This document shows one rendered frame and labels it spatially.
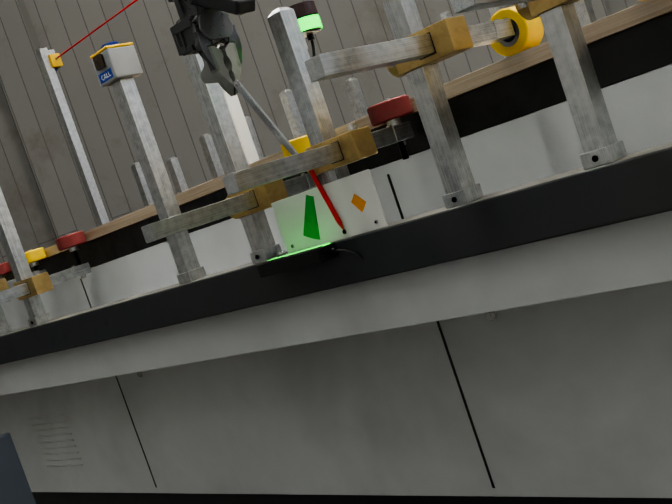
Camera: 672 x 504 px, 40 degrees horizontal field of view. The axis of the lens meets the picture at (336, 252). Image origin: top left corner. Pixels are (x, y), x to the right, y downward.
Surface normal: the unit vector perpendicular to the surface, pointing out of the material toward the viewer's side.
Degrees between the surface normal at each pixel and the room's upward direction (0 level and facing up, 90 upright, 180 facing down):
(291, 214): 90
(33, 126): 90
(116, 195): 90
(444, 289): 90
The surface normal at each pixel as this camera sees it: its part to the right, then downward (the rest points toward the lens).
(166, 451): -0.66, 0.28
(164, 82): -0.15, 0.12
